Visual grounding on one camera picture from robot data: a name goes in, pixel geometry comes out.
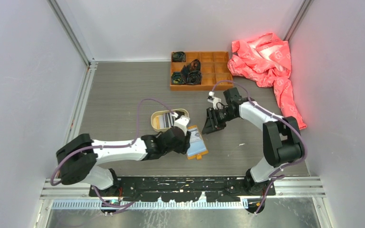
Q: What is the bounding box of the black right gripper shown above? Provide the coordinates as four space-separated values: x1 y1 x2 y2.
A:
202 107 237 135

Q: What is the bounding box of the orange leather card holder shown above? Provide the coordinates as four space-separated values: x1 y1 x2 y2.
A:
186 125 209 160

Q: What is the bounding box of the beige oval card tray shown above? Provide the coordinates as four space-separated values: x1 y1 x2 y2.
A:
151 109 190 132

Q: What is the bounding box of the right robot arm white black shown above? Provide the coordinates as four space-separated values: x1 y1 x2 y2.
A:
202 87 306 195

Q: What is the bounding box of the stack of credit cards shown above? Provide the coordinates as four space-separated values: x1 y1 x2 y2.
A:
154 113 175 129

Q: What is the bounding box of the dark rolled fabric bottom centre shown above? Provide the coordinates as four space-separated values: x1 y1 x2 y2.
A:
186 70 202 85

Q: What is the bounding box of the dark rolled fabric bottom left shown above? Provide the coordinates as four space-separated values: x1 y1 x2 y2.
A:
171 72 185 85

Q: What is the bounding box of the orange wooden compartment tray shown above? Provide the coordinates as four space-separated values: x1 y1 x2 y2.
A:
170 51 233 91

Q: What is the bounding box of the dark rolled fabric top left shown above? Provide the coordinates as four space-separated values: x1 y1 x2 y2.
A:
171 51 186 62

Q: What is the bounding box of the pink crumpled cloth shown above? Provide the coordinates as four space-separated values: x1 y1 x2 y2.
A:
227 33 307 130

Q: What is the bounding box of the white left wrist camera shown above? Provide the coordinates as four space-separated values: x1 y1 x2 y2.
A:
172 112 190 134

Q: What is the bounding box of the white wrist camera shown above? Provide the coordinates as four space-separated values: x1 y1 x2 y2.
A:
207 91 224 110
172 112 190 134

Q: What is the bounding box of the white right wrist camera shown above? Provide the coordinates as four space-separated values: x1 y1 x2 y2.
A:
207 91 224 110

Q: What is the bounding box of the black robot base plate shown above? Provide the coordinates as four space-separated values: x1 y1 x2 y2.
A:
99 176 276 202

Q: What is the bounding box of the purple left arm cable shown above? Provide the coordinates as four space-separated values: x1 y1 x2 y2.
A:
50 98 178 215

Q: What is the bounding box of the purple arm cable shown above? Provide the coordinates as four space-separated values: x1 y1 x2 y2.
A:
50 98 178 215
211 80 308 215

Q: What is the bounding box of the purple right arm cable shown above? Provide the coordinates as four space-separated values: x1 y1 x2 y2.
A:
211 80 308 215

